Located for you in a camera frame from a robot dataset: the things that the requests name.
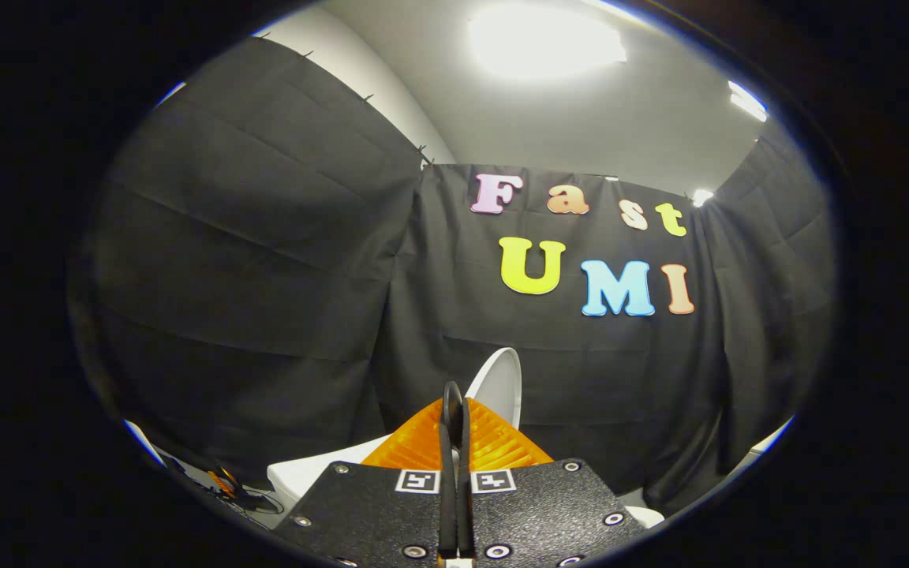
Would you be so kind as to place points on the white toilet lid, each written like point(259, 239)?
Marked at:
point(502, 383)

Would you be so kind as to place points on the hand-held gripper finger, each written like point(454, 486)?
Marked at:
point(465, 505)
point(447, 505)

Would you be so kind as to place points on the small ceiling light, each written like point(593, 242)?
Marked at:
point(746, 101)

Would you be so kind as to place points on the black lid pull tab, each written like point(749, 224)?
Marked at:
point(445, 402)

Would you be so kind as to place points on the orange black device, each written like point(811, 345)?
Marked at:
point(222, 481)

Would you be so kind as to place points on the white toilet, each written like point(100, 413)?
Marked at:
point(304, 473)

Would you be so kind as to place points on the black backdrop cloth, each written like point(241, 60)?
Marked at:
point(265, 276)

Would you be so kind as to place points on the large ceiling light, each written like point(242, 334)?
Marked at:
point(541, 39)

